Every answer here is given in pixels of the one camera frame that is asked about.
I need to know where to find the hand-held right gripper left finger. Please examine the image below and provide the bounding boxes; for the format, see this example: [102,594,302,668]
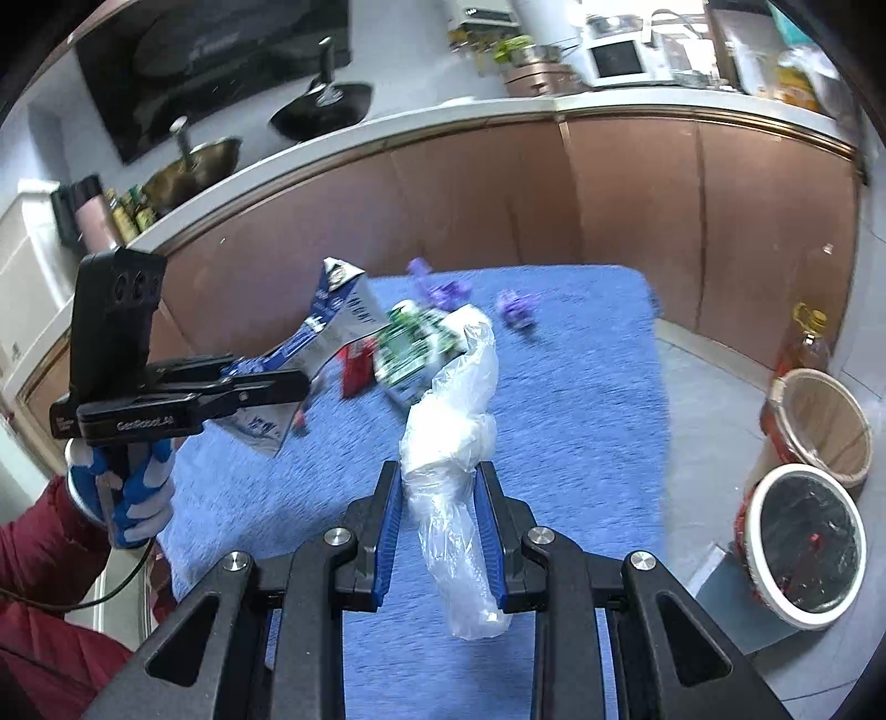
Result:
[83,460,406,720]

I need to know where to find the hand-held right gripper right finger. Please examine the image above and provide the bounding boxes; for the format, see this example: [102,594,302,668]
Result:
[474,460,794,720]

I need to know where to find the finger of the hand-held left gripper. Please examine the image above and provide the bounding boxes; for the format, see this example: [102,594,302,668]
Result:
[147,354,238,386]
[181,369,310,421]

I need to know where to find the blue milk carton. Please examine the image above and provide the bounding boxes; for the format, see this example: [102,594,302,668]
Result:
[231,258,392,459]

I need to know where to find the clear plastic bag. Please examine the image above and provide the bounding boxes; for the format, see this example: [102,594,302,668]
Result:
[400,305,513,641]

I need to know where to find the purple wrapper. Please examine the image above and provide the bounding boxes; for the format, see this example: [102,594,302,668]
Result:
[494,289,544,338]
[407,258,475,312]

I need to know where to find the person's left forearm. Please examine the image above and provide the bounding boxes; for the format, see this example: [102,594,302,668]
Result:
[0,476,163,720]

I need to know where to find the person's left hand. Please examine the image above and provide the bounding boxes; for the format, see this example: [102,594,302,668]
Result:
[64,438,176,549]

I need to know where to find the white storage cabinet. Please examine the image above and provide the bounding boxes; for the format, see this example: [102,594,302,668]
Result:
[0,180,79,389]

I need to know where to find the red packet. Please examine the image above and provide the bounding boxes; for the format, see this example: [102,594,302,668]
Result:
[341,339,378,401]

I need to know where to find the black pink appliance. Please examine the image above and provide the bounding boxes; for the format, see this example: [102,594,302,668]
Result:
[51,175,117,254]

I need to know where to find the blue towel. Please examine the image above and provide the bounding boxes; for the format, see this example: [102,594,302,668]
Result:
[156,266,672,720]

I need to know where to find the green white carton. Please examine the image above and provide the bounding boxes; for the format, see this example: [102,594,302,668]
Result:
[374,299,472,409]

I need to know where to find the steel pot with lid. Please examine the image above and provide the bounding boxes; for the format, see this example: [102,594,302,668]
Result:
[142,116,243,212]

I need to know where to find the grey flat board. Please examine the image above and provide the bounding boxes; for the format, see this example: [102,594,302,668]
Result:
[692,543,790,653]

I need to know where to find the black wok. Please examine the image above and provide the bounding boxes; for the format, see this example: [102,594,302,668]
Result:
[269,38,375,143]

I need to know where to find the brown kitchen cabinets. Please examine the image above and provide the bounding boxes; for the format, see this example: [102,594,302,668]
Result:
[20,114,863,416]

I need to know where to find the cooking oil bottle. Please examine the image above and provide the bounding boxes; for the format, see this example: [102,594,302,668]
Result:
[774,302,832,378]

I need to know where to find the copper rice cooker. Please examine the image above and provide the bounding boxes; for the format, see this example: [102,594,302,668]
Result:
[504,61,579,98]

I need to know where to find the steel bowl of greens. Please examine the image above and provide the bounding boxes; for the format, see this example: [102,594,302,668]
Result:
[493,36,548,66]

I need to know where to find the white water heater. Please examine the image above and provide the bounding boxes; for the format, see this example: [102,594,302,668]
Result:
[443,0,520,32]

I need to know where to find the white microwave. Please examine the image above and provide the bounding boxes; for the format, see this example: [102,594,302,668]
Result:
[587,34,662,89]

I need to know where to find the yellow detergent bottle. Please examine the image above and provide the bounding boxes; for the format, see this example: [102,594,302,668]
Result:
[775,62,822,112]

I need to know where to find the steel faucet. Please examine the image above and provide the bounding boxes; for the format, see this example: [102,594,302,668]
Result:
[647,8,700,49]

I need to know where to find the teal bag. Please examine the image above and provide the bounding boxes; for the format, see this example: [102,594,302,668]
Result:
[770,6,826,51]

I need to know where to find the black cable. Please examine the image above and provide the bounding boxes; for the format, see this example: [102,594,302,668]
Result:
[0,536,157,614]

